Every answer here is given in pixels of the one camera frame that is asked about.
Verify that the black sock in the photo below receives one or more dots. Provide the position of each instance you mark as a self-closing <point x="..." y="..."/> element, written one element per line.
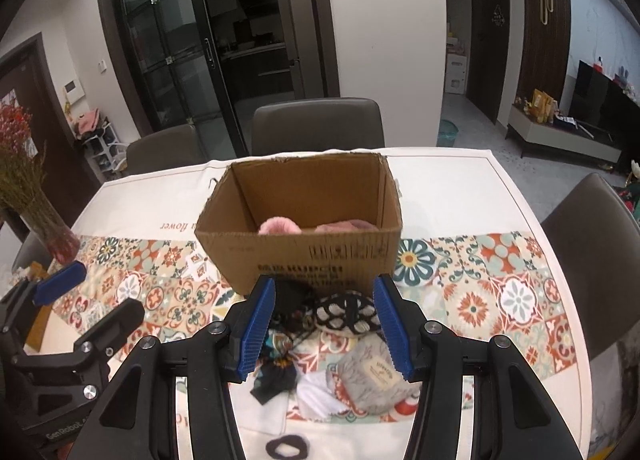
<point x="274" y="377"/>

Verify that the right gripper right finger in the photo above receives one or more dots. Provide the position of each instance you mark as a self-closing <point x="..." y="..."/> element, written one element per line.
<point x="514" y="416"/>

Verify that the clothes rack with garments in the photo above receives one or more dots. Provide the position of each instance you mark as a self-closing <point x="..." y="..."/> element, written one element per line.
<point x="630" y="193"/>

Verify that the black television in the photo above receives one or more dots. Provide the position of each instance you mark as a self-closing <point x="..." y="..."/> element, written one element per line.
<point x="608" y="112"/>

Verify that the pink ruffled cloth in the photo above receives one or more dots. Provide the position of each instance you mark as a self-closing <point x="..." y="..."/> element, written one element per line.
<point x="346" y="226"/>

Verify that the white folded cloth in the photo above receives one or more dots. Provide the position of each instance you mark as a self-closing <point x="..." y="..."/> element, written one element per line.
<point x="315" y="399"/>

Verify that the grey chair far left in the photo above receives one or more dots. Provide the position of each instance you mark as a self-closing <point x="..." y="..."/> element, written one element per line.
<point x="171" y="148"/>

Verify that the dark brown scrunchie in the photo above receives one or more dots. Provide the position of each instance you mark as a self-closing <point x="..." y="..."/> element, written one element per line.
<point x="288" y="447"/>

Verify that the grey chair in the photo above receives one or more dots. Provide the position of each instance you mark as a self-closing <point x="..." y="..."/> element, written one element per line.
<point x="171" y="148"/>
<point x="596" y="241"/>
<point x="317" y="125"/>

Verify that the white tv cabinet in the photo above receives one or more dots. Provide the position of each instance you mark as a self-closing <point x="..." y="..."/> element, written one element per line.
<point x="551" y="143"/>

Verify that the dark glass sliding door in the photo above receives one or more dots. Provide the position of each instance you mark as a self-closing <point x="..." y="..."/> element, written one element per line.
<point x="211" y="64"/>

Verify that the grey chair far middle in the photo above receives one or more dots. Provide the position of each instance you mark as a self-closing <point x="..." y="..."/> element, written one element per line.
<point x="317" y="125"/>

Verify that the grey floral fabric pouch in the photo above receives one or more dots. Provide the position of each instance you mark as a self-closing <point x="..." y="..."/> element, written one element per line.
<point x="366" y="381"/>

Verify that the brown cardboard box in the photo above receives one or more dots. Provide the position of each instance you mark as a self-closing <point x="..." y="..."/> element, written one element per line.
<point x="312" y="190"/>

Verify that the patterned white tablecloth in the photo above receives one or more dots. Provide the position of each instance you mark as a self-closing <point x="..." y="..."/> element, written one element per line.
<point x="472" y="254"/>

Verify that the black white patterned pouch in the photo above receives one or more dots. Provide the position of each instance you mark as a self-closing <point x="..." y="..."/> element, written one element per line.
<point x="350" y="314"/>

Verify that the grey chair right side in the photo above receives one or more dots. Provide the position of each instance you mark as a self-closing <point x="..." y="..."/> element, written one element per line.
<point x="596" y="241"/>

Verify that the white shoe rack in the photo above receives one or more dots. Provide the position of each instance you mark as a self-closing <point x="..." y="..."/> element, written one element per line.
<point x="97" y="136"/>

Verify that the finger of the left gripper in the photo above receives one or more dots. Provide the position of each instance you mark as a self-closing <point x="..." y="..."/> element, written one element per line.
<point x="111" y="333"/>
<point x="58" y="284"/>

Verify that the yellow tissue box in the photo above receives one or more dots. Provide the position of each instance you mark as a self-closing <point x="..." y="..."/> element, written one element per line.
<point x="27" y="320"/>

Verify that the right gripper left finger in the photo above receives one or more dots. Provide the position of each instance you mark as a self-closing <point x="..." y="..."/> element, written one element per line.
<point x="135" y="417"/>

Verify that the glass vase with dried flowers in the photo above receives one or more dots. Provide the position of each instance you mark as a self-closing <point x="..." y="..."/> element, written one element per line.
<point x="22" y="177"/>

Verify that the black floral scarf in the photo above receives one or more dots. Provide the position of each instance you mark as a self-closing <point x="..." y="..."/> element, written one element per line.
<point x="292" y="320"/>

